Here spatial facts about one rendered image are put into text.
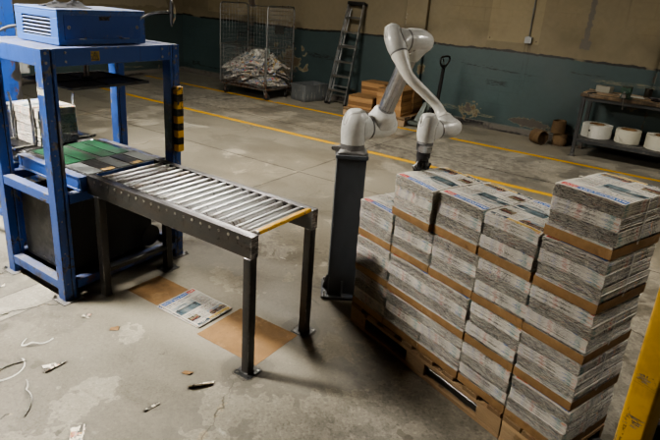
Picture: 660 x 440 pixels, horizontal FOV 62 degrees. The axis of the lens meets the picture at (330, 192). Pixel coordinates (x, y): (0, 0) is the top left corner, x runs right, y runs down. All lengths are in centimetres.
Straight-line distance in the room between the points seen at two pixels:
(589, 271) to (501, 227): 42
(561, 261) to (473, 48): 762
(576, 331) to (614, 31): 718
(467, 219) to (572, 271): 55
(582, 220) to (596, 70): 708
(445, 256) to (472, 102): 718
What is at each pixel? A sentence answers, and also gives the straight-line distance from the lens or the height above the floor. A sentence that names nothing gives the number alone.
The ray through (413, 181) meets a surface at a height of 106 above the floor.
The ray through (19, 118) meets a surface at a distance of 452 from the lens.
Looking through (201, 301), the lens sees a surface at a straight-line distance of 373.
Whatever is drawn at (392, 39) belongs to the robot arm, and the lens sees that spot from 318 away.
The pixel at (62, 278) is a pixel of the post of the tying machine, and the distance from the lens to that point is 383.
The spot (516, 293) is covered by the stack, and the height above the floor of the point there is 75.
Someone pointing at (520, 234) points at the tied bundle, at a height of 102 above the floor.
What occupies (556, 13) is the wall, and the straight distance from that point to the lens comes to 944.
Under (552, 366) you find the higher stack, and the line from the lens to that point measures 260.
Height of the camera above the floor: 192
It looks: 19 degrees down
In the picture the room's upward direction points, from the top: 4 degrees clockwise
